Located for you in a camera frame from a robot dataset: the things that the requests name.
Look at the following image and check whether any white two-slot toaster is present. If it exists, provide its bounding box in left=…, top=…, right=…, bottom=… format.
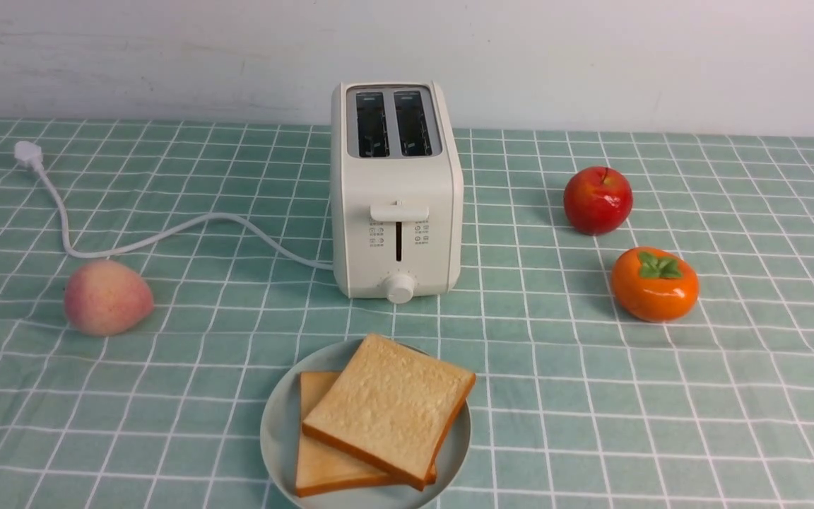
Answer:
left=329, top=81, right=464, bottom=304

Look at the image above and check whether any green checked tablecloth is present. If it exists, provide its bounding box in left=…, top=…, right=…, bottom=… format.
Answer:
left=0, top=119, right=814, bottom=508

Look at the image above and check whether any light blue round plate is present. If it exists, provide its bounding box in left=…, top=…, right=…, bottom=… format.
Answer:
left=259, top=339, right=473, bottom=508

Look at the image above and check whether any white power cord with plug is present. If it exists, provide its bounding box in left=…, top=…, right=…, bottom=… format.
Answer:
left=13, top=140, right=335, bottom=271

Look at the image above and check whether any pink peach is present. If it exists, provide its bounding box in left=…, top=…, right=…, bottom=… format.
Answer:
left=64, top=259, right=155, bottom=337

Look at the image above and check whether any red apple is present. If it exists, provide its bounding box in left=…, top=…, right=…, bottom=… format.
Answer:
left=563, top=165, right=634, bottom=236

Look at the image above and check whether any orange persimmon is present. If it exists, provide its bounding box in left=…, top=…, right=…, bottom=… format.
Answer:
left=610, top=246, right=700, bottom=323

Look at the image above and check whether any toasted bread slice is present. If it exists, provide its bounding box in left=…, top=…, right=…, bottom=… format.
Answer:
left=296, top=371, right=401, bottom=498
left=301, top=333, right=477, bottom=491

